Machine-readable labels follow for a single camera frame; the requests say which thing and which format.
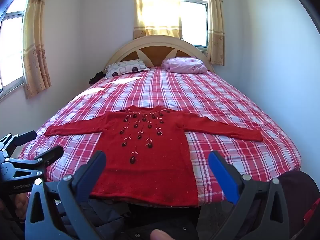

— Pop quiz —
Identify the red plaid bed sheet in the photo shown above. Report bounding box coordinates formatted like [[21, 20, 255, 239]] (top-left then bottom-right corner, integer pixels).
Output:
[[19, 66, 302, 205]]

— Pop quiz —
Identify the person's left hand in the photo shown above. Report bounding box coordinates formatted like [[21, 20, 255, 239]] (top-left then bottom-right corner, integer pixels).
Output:
[[15, 194, 28, 217]]

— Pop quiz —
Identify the white patterned pillow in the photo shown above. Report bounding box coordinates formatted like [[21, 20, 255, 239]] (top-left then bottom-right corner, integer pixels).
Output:
[[104, 59, 151, 79]]

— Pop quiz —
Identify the yellow patterned curtain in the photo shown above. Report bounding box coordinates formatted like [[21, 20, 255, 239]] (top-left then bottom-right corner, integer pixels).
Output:
[[132, 0, 183, 40], [204, 0, 225, 66], [22, 0, 52, 100]]

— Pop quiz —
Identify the pink floral pillow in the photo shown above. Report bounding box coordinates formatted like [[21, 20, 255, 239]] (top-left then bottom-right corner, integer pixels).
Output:
[[161, 57, 208, 75]]

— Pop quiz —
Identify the dark maroon cloth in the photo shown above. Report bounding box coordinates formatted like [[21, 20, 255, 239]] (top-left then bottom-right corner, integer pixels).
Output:
[[275, 170, 320, 240]]

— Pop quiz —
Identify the sliding glass window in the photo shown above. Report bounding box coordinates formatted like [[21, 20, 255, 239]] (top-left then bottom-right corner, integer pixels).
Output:
[[179, 0, 209, 54], [0, 0, 32, 100]]

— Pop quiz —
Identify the person's right hand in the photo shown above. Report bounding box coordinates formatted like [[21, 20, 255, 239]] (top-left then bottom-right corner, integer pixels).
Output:
[[150, 229, 173, 240]]

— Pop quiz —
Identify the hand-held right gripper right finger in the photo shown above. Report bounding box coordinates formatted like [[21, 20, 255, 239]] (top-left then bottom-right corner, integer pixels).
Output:
[[209, 151, 297, 240]]

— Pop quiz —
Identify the cream wooden headboard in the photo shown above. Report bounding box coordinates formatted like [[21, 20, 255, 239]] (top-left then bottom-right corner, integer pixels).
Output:
[[104, 35, 215, 73]]

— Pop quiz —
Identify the red knitted sweater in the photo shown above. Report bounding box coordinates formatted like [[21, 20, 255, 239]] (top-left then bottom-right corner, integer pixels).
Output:
[[44, 105, 263, 208]]

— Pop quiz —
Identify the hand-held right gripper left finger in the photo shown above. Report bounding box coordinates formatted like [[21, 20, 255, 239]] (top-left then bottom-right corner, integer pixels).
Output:
[[24, 151, 107, 240]]

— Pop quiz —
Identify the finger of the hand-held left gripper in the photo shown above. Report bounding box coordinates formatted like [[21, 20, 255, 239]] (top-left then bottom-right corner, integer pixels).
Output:
[[0, 130, 37, 155], [6, 146, 64, 177]]

